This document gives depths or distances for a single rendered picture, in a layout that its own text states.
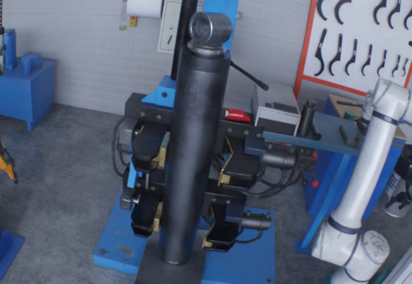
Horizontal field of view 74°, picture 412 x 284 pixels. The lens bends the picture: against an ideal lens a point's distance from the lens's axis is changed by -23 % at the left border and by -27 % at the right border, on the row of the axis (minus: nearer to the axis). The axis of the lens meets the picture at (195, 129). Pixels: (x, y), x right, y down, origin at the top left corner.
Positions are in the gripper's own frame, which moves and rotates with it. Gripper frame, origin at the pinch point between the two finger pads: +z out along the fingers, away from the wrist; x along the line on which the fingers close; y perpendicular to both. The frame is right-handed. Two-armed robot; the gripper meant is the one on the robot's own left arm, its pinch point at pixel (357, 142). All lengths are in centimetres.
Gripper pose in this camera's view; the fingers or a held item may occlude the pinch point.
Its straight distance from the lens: 203.7
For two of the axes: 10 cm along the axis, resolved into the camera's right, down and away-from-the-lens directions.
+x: -1.2, 4.7, -8.7
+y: -9.8, -1.8, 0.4
